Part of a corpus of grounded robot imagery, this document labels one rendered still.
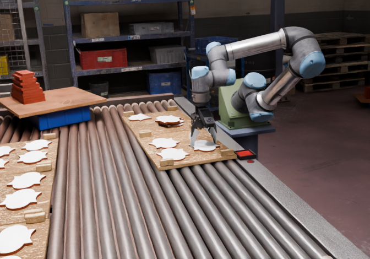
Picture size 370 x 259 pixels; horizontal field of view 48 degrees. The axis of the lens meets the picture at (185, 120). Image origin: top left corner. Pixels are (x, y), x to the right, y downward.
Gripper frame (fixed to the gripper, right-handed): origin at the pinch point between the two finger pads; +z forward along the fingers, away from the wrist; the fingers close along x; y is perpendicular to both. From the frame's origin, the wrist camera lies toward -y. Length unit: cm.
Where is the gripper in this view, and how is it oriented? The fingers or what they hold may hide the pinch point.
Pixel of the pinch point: (204, 145)
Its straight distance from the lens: 188.2
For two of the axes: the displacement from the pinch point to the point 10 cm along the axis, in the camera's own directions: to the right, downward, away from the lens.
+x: -9.5, 1.3, -2.9
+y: -3.2, -2.4, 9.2
